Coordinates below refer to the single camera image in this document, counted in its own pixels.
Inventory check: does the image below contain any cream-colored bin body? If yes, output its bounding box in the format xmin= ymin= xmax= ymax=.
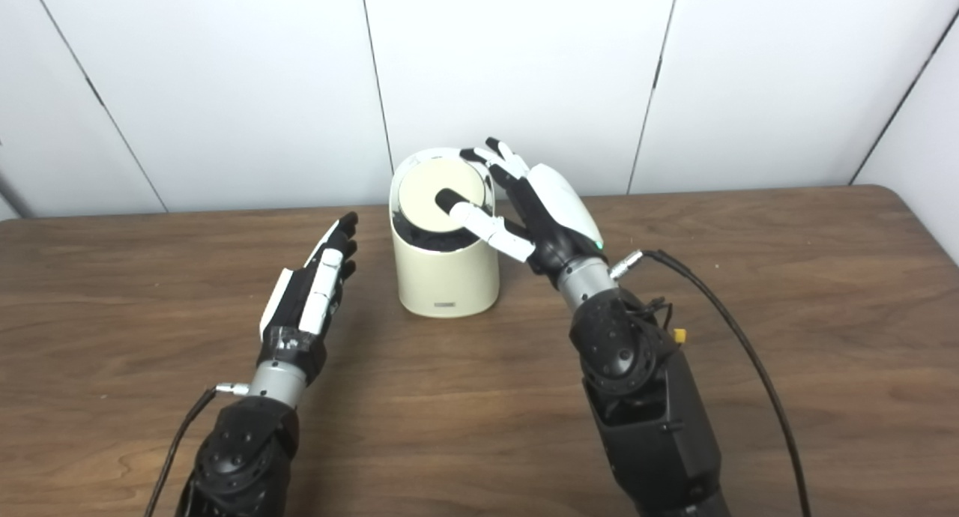
xmin=389 ymin=148 xmax=501 ymax=319

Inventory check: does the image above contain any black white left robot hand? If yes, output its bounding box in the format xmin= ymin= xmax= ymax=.
xmin=258 ymin=211 xmax=359 ymax=387

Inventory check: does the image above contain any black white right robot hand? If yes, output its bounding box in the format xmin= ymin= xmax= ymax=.
xmin=435 ymin=136 xmax=606 ymax=287

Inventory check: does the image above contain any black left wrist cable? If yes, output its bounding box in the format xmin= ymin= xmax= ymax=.
xmin=144 ymin=382 xmax=250 ymax=517

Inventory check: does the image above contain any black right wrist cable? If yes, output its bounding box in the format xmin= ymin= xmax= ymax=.
xmin=611 ymin=250 xmax=812 ymax=517

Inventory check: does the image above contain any cream round bin lid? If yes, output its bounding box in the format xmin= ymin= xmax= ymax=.
xmin=398 ymin=160 xmax=486 ymax=232

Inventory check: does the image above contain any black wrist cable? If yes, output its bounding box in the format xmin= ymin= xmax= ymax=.
xmin=611 ymin=250 xmax=812 ymax=517
xmin=144 ymin=382 xmax=250 ymax=517

